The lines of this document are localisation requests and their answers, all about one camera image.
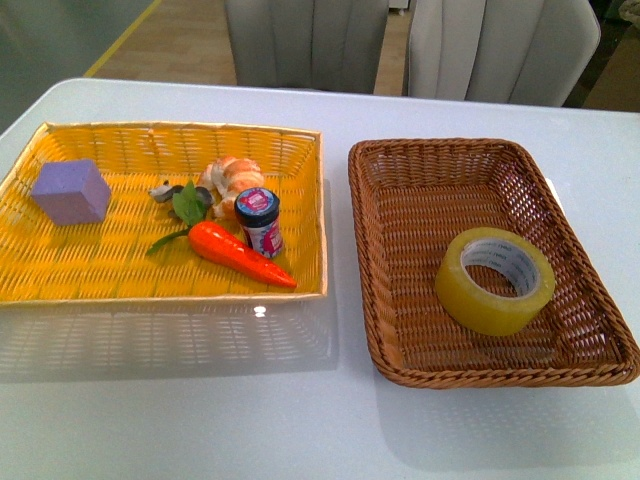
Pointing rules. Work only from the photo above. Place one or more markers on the clear yellowish tape roll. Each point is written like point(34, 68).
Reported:
point(522, 264)

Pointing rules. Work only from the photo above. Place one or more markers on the brown wicker basket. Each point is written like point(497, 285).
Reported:
point(410, 198)

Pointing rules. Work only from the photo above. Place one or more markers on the yellow woven basket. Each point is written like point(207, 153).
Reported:
point(111, 261)

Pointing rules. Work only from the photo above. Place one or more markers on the small jar with dark lid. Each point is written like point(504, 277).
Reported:
point(257, 210)

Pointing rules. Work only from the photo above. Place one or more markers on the orange toy carrot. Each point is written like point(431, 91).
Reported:
point(214, 243)

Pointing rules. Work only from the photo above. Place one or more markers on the toy croissant bread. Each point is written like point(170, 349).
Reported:
point(230, 176)

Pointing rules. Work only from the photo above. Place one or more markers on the left grey upholstered chair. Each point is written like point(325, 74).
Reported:
point(321, 45)

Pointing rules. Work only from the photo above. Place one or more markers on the grey upholstered chair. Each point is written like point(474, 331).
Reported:
point(321, 45)
point(506, 52)

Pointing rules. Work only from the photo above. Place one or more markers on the purple foam cube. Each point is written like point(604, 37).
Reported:
point(72, 192)

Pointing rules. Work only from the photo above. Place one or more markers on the right grey upholstered chair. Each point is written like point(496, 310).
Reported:
point(506, 52)

